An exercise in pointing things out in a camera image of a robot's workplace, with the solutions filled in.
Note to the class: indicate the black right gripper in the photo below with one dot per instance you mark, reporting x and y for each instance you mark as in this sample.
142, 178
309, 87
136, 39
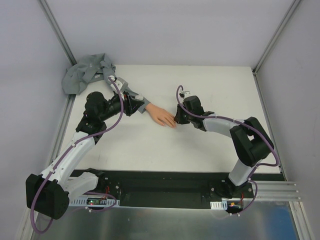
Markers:
182, 114

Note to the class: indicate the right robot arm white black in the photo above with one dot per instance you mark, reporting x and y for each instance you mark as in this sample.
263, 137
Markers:
246, 139

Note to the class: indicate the white cable duct right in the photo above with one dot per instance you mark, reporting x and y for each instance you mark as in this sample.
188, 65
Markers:
219, 205

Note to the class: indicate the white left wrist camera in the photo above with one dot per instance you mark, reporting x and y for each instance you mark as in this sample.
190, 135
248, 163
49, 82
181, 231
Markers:
117, 83

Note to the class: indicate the aluminium frame post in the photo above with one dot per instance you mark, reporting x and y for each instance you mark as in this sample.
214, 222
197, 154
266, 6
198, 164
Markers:
57, 31
293, 7

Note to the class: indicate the white cable duct left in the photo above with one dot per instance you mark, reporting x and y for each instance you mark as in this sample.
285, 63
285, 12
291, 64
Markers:
93, 202

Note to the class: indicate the clear nail polish bottle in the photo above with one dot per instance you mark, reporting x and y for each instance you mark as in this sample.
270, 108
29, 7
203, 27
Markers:
139, 97

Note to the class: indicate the white cable duct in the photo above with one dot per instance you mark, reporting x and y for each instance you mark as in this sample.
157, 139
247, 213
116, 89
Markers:
93, 202
219, 205

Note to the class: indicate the aluminium frame post left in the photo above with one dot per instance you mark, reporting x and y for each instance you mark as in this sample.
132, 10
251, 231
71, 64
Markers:
57, 31

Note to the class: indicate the aluminium frame post right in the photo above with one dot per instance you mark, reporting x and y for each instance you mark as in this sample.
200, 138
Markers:
293, 7

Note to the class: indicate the mannequin hand with pink nails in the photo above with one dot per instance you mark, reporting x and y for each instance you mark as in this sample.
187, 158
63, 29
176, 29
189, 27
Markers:
161, 116

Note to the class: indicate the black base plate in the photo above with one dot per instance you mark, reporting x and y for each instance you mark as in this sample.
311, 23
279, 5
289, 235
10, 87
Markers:
179, 190

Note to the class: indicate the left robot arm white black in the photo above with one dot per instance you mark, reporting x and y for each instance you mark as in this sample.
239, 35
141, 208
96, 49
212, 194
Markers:
51, 192

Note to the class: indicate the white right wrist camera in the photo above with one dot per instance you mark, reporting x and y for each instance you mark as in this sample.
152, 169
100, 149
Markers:
184, 94

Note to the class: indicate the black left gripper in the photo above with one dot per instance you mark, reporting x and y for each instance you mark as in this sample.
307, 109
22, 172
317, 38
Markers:
130, 105

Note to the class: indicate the grey shirt with sleeve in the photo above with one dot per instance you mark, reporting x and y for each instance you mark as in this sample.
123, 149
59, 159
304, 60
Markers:
89, 69

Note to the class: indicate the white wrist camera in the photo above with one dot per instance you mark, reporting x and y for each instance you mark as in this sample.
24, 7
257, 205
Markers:
184, 94
117, 83

